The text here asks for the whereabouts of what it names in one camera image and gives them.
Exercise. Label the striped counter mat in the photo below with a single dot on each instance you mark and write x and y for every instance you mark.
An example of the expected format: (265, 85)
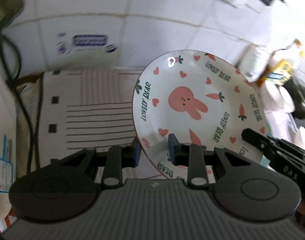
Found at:
(85, 109)

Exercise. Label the black wok with glass lid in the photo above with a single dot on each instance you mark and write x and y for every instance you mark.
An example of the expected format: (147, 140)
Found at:
(296, 88)

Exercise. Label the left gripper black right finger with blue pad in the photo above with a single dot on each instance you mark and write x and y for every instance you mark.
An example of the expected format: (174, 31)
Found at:
(239, 186)

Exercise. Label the wall warning sticker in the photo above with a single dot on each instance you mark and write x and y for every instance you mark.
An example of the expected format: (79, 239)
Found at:
(83, 42)

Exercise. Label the white plastic salt bag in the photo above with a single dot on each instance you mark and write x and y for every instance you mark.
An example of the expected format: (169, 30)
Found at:
(254, 62)

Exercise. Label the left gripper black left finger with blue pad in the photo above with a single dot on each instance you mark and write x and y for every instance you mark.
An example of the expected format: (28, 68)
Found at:
(68, 187)

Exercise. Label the yellow label cooking wine bottle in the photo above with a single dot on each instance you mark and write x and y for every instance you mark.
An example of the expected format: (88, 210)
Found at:
(282, 64)

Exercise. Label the large white ribbed bowl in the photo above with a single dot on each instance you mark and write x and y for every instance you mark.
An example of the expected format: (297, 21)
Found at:
(276, 98)

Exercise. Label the white rice cooker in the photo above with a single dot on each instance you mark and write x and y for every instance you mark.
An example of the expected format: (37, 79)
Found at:
(7, 151)

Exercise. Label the white bunny carrot plate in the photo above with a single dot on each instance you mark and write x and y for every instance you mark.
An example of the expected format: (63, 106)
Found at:
(200, 98)

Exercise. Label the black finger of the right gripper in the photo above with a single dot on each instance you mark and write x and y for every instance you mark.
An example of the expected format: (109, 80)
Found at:
(285, 157)

